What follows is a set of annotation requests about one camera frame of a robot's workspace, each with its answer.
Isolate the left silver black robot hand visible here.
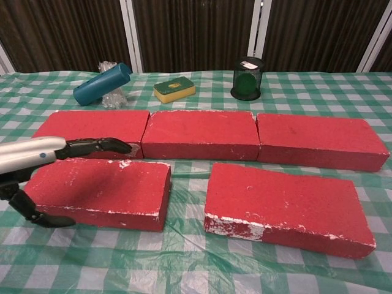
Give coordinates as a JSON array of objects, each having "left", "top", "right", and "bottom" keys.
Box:
[{"left": 0, "top": 137, "right": 134, "bottom": 228}]

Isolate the red foam brick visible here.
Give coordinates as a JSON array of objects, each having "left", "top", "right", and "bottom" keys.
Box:
[
  {"left": 140, "top": 110, "right": 260, "bottom": 162},
  {"left": 32, "top": 110, "right": 151, "bottom": 160},
  {"left": 255, "top": 112, "right": 391, "bottom": 172},
  {"left": 23, "top": 157, "right": 172, "bottom": 233},
  {"left": 203, "top": 162, "right": 377, "bottom": 260}
]

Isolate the teal plastic cylinder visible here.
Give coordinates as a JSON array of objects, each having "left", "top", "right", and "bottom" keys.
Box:
[{"left": 72, "top": 62, "right": 132, "bottom": 107}]

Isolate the green yellow sponge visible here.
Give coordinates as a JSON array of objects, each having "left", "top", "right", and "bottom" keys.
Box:
[{"left": 153, "top": 76, "right": 197, "bottom": 104}]

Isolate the green white checkered tablecloth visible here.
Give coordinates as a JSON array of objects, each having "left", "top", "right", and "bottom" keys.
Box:
[{"left": 0, "top": 69, "right": 392, "bottom": 294}]

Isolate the dark green mesh cylinder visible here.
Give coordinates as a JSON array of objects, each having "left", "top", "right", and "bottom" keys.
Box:
[{"left": 230, "top": 56, "right": 266, "bottom": 101}]

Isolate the white partition frame post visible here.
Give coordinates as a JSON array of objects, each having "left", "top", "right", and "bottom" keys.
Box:
[
  {"left": 0, "top": 39, "right": 18, "bottom": 74},
  {"left": 356, "top": 0, "right": 392, "bottom": 74},
  {"left": 246, "top": 0, "right": 273, "bottom": 73},
  {"left": 119, "top": 0, "right": 145, "bottom": 74}
]

